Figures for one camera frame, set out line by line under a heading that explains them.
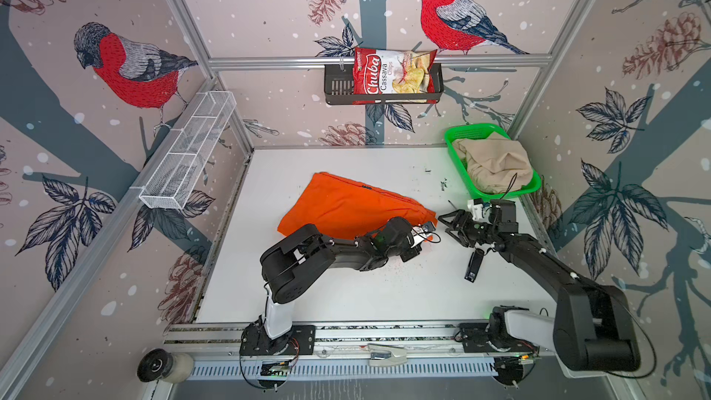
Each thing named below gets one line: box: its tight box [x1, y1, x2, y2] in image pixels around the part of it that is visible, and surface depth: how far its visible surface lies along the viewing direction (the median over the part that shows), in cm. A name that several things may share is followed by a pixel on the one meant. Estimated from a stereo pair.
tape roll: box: [137, 348, 195, 384], surface depth 63 cm
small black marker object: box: [463, 248, 485, 284], surface depth 85 cm
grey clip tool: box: [367, 343, 408, 367], surface depth 71 cm
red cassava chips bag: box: [352, 48, 438, 105], surface depth 90 cm
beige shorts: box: [452, 131, 534, 193], surface depth 102 cm
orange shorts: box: [276, 172, 438, 239], surface depth 103 cm
